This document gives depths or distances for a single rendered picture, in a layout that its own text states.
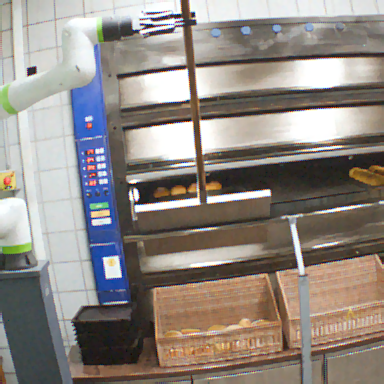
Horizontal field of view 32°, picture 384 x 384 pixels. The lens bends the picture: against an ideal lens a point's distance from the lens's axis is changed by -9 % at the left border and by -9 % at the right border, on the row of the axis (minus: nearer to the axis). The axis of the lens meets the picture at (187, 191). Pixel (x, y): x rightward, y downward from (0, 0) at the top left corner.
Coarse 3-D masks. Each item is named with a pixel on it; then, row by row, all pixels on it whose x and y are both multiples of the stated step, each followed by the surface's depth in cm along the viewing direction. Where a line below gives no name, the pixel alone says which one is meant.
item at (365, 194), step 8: (352, 192) 348; (360, 192) 345; (368, 192) 345; (376, 192) 345; (296, 200) 347; (304, 200) 345; (312, 200) 345; (320, 200) 345; (328, 200) 345; (336, 200) 345; (344, 200) 345; (352, 200) 345; (272, 208) 345; (280, 208) 345; (288, 208) 345; (296, 208) 345; (136, 224) 345
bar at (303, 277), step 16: (336, 208) 309; (352, 208) 308; (368, 208) 308; (224, 224) 308; (240, 224) 308; (256, 224) 308; (128, 240) 308; (304, 272) 290; (304, 288) 288; (304, 304) 289; (304, 320) 289; (304, 336) 290; (304, 352) 291; (304, 368) 292
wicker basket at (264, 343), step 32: (160, 288) 345; (192, 288) 345; (224, 288) 345; (256, 288) 344; (160, 320) 342; (192, 320) 342; (224, 320) 342; (256, 320) 342; (160, 352) 301; (224, 352) 302; (256, 352) 302
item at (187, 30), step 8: (184, 0) 207; (184, 8) 210; (184, 16) 213; (184, 32) 219; (184, 40) 222; (192, 40) 223; (184, 48) 226; (192, 48) 225; (192, 56) 228; (192, 64) 231; (192, 72) 234; (192, 80) 237; (192, 88) 241; (192, 96) 244; (192, 104) 248; (192, 112) 251; (192, 120) 255; (200, 128) 259; (200, 136) 263; (200, 144) 266; (200, 152) 270; (200, 160) 273; (200, 168) 277; (200, 176) 281; (200, 184) 286
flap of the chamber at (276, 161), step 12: (300, 156) 328; (312, 156) 328; (324, 156) 328; (336, 156) 328; (192, 168) 328; (204, 168) 328; (216, 168) 328; (228, 168) 328; (240, 168) 337; (132, 180) 328; (144, 180) 340
